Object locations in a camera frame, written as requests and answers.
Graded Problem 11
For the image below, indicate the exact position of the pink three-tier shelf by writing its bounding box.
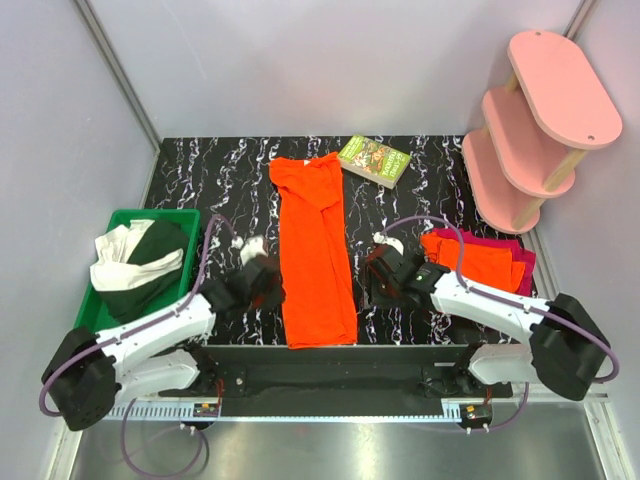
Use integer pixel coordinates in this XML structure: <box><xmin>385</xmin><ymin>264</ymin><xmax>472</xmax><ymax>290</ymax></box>
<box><xmin>462</xmin><ymin>30</ymin><xmax>623</xmax><ymax>234</ymax></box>

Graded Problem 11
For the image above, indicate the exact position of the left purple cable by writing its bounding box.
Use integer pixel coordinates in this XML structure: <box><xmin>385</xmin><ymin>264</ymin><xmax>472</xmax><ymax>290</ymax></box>
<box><xmin>38</xmin><ymin>214</ymin><xmax>238</xmax><ymax>478</ymax></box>

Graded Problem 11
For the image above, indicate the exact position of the white t shirt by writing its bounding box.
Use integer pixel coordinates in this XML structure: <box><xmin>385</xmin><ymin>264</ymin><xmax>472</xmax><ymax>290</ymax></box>
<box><xmin>89</xmin><ymin>219</ymin><xmax>188</xmax><ymax>292</ymax></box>

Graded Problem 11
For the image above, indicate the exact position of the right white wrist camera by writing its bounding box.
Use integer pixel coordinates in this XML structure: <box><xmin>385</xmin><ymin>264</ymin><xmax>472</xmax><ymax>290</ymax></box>
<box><xmin>373</xmin><ymin>232</ymin><xmax>404</xmax><ymax>257</ymax></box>

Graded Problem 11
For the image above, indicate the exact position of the purple cable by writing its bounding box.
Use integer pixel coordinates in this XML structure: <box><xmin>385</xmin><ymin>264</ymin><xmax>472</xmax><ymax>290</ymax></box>
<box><xmin>374</xmin><ymin>215</ymin><xmax>622</xmax><ymax>434</ymax></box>
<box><xmin>38</xmin><ymin>214</ymin><xmax>238</xmax><ymax>478</ymax></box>

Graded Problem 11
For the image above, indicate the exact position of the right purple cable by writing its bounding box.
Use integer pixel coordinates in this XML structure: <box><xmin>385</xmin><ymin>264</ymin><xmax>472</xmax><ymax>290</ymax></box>
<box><xmin>374</xmin><ymin>215</ymin><xmax>622</xmax><ymax>434</ymax></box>

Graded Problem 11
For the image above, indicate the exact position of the orange t shirt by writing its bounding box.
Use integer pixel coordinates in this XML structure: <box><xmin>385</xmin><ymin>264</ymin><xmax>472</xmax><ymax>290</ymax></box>
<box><xmin>420</xmin><ymin>232</ymin><xmax>526</xmax><ymax>293</ymax></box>
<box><xmin>269</xmin><ymin>152</ymin><xmax>358</xmax><ymax>349</ymax></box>

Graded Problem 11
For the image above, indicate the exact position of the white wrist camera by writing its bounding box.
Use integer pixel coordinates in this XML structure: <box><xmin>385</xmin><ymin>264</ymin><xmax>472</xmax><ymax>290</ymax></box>
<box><xmin>373</xmin><ymin>232</ymin><xmax>404</xmax><ymax>257</ymax></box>
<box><xmin>231</xmin><ymin>235</ymin><xmax>268</xmax><ymax>265</ymax></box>

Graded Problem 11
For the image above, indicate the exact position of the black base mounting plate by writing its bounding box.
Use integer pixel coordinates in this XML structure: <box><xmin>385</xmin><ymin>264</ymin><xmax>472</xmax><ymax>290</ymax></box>
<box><xmin>161</xmin><ymin>345</ymin><xmax>513</xmax><ymax>420</ymax></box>

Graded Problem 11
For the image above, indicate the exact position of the green paperback book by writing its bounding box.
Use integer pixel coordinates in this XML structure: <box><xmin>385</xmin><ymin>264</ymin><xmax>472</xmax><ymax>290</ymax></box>
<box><xmin>338</xmin><ymin>135</ymin><xmax>410</xmax><ymax>189</ymax></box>

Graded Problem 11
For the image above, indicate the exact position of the folded orange t shirt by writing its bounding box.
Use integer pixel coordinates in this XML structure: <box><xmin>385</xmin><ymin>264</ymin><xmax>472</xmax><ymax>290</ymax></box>
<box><xmin>420</xmin><ymin>232</ymin><xmax>526</xmax><ymax>293</ymax></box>

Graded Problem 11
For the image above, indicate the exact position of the folded magenta t shirt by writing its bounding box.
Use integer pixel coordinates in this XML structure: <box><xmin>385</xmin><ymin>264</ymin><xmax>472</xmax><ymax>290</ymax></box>
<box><xmin>431</xmin><ymin>228</ymin><xmax>536</xmax><ymax>296</ymax></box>

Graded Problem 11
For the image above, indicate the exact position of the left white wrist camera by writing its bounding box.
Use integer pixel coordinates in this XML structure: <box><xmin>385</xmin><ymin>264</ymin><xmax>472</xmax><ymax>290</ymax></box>
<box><xmin>231</xmin><ymin>235</ymin><xmax>268</xmax><ymax>265</ymax></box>

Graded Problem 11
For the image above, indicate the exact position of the dark green t shirt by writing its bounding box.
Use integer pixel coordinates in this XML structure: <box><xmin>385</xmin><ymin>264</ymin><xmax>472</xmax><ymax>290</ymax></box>
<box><xmin>90</xmin><ymin>218</ymin><xmax>189</xmax><ymax>324</ymax></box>

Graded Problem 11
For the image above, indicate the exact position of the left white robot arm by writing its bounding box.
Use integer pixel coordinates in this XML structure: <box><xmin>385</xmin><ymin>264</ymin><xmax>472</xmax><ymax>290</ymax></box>
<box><xmin>39</xmin><ymin>255</ymin><xmax>285</xmax><ymax>431</ymax></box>

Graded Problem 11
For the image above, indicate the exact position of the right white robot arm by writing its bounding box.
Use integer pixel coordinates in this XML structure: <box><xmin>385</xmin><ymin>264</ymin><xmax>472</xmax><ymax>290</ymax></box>
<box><xmin>365</xmin><ymin>244</ymin><xmax>611</xmax><ymax>401</ymax></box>

